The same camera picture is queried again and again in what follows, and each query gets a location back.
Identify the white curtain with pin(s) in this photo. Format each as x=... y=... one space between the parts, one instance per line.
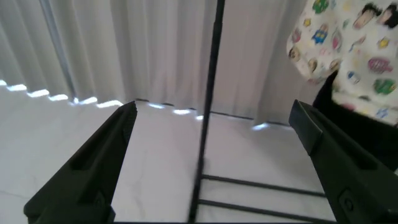
x=140 y=46

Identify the cream printed shorts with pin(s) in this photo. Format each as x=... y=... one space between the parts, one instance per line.
x=351 y=46

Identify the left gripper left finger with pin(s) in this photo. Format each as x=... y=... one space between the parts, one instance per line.
x=84 y=180

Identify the black clothes rack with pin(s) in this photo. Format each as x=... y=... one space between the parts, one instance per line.
x=211 y=77

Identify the black T-shirt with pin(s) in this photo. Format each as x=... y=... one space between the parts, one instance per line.
x=357 y=130

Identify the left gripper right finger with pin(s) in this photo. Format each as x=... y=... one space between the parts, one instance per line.
x=351 y=174

